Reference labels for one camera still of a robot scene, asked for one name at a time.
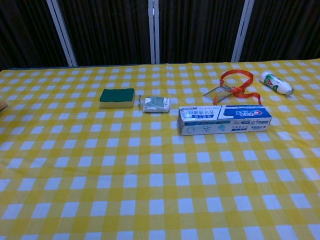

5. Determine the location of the orange lanyard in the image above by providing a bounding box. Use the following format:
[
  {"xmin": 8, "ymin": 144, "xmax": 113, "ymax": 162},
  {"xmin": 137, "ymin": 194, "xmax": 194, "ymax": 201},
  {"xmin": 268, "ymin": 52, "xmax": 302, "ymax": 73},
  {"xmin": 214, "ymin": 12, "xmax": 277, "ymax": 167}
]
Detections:
[{"xmin": 219, "ymin": 69, "xmax": 263, "ymax": 106}]

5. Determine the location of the yellow white checkered tablecloth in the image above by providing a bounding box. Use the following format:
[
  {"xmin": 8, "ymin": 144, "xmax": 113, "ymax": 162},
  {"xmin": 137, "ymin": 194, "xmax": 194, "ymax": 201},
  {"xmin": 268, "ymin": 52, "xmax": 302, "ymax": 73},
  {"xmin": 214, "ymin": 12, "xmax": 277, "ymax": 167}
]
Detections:
[{"xmin": 0, "ymin": 59, "xmax": 320, "ymax": 240}]

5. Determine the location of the white green tissue pack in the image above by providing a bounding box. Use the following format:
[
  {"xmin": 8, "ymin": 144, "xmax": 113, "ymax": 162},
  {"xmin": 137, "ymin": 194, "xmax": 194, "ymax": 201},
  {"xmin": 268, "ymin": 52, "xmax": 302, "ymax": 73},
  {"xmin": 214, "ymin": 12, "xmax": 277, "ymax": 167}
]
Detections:
[{"xmin": 142, "ymin": 95, "xmax": 172, "ymax": 114}]

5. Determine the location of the green yellow sponge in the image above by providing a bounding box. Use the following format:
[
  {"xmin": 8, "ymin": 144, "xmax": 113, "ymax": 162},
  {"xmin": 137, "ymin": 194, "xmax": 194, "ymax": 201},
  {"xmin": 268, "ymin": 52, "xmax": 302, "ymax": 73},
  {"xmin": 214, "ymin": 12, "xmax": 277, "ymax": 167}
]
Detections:
[{"xmin": 98, "ymin": 87, "xmax": 136, "ymax": 110}]

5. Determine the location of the white partition frame post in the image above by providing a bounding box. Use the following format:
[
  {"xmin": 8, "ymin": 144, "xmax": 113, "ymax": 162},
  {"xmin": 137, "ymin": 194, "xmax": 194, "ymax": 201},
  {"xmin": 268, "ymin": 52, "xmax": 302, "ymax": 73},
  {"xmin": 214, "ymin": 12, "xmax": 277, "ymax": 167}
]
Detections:
[
  {"xmin": 147, "ymin": 0, "xmax": 161, "ymax": 65},
  {"xmin": 230, "ymin": 0, "xmax": 255, "ymax": 63},
  {"xmin": 45, "ymin": 0, "xmax": 78, "ymax": 68}
]

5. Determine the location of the blue white toothpaste box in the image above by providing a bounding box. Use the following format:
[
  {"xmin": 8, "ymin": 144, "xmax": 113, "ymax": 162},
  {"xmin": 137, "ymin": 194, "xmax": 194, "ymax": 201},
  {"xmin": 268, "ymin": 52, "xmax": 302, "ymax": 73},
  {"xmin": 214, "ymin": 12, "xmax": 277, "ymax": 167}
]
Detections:
[{"xmin": 177, "ymin": 104, "xmax": 273, "ymax": 137}]

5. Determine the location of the white plastic bottle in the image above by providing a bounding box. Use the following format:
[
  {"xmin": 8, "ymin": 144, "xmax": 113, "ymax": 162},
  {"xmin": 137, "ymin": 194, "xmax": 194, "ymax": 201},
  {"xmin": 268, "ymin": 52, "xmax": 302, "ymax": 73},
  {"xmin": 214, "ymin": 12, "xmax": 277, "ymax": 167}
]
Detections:
[{"xmin": 258, "ymin": 70, "xmax": 295, "ymax": 97}]

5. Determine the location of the clear badge holder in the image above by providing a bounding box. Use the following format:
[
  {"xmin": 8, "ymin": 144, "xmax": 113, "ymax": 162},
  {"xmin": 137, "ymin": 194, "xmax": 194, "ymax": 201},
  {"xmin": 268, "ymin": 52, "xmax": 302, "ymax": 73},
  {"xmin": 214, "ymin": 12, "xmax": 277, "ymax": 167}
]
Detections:
[{"xmin": 202, "ymin": 84, "xmax": 236, "ymax": 105}]

